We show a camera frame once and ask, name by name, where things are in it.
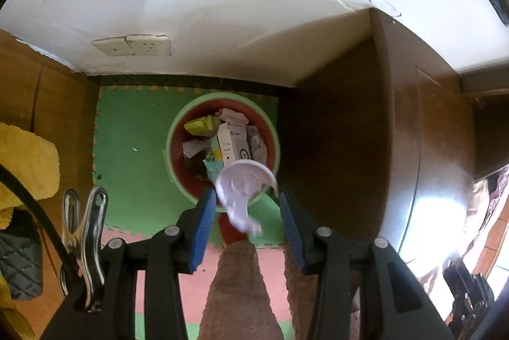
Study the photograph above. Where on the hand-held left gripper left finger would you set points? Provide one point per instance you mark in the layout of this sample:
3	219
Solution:
204	228

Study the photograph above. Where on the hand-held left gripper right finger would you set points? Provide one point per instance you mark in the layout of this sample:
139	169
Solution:
294	232

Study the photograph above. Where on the red bin with green rim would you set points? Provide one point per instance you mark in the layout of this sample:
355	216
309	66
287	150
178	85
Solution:
187	181

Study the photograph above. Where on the pink tape roll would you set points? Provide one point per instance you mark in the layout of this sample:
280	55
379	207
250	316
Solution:
242	181

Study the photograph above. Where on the teal wet wipes pack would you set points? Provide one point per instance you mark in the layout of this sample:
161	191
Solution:
212	161

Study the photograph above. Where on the white blue cardboard box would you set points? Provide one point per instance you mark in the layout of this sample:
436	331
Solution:
232	141

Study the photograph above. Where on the yellow-topped white carton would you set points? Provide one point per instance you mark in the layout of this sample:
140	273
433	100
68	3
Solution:
201	125

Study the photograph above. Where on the pink foam mat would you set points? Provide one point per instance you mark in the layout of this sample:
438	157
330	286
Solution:
199	292

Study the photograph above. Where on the green foam mat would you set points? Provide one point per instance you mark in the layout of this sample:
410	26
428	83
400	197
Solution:
127	165

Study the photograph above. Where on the metal spring clip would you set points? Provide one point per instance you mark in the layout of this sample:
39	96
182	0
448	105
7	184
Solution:
91	228

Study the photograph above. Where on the black quilted pad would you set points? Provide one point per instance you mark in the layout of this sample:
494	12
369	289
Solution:
20	260

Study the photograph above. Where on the yellow towel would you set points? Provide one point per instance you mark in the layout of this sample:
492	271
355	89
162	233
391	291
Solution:
24	161

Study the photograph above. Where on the wooden cabinet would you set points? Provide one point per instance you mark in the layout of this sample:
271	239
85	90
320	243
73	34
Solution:
47	93

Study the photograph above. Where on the white wall outlet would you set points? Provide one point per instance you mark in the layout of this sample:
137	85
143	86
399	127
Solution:
133	45

